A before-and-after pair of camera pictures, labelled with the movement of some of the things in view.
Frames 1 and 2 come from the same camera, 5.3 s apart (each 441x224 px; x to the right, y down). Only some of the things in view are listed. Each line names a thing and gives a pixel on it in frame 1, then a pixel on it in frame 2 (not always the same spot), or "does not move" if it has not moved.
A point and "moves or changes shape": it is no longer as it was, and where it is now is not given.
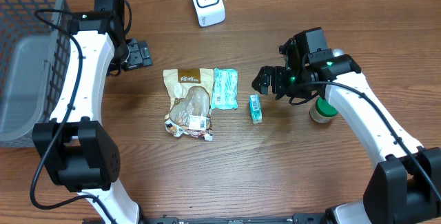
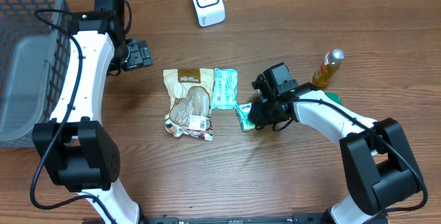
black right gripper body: (274, 80) -> (258, 112)
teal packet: (225, 89) does not move
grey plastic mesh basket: (35, 42) does not move
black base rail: (302, 219) does not move
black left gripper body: (138, 56) does not move
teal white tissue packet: (255, 107) moves or changes shape
